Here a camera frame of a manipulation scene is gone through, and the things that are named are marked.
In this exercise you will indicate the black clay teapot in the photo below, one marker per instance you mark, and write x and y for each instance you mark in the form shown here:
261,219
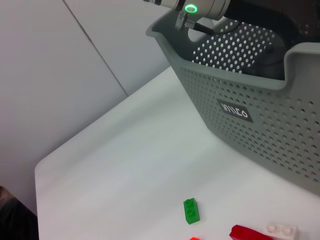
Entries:
270,65

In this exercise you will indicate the bright red slope brick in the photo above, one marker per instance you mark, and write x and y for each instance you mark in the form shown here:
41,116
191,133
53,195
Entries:
194,238

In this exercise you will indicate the grey perforated plastic storage bin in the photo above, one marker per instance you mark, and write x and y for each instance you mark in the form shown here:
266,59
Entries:
250,150

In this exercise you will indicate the dark red arch brick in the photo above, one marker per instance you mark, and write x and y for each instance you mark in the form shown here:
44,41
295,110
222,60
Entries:
245,233

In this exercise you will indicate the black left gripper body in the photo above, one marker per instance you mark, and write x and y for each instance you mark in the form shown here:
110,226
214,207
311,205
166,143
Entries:
275,12

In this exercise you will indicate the white toy brick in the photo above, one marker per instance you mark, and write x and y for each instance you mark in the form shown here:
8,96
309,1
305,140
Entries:
282,230

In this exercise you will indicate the bright green toy brick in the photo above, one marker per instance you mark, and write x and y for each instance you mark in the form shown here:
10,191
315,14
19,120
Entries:
191,212

